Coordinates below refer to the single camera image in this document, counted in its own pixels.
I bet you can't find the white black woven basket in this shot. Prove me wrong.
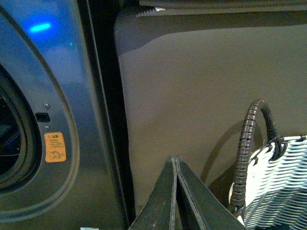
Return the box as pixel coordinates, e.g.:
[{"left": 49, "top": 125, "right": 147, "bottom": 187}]
[{"left": 238, "top": 136, "right": 307, "bottom": 230}]

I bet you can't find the brown grey sofa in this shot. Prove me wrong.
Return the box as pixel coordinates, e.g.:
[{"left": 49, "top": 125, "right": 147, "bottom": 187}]
[{"left": 114, "top": 0, "right": 307, "bottom": 211}]

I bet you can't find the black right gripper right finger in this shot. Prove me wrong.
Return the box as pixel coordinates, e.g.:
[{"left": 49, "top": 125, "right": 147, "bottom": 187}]
[{"left": 176, "top": 156, "right": 245, "bottom": 230}]

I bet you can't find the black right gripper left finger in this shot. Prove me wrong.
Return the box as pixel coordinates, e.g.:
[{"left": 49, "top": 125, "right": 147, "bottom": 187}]
[{"left": 129, "top": 156, "right": 177, "bottom": 230}]

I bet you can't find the dark wrapped basket handle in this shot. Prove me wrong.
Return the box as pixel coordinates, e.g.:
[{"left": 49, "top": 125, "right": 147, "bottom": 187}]
[{"left": 228, "top": 99, "right": 286, "bottom": 217}]

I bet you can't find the orange warning sticker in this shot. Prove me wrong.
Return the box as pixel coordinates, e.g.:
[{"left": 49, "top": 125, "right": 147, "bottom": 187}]
[{"left": 44, "top": 132, "right": 67, "bottom": 163}]

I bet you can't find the grey front-load washing machine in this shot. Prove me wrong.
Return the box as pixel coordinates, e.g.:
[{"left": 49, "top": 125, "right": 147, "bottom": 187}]
[{"left": 0, "top": 0, "right": 135, "bottom": 230}]

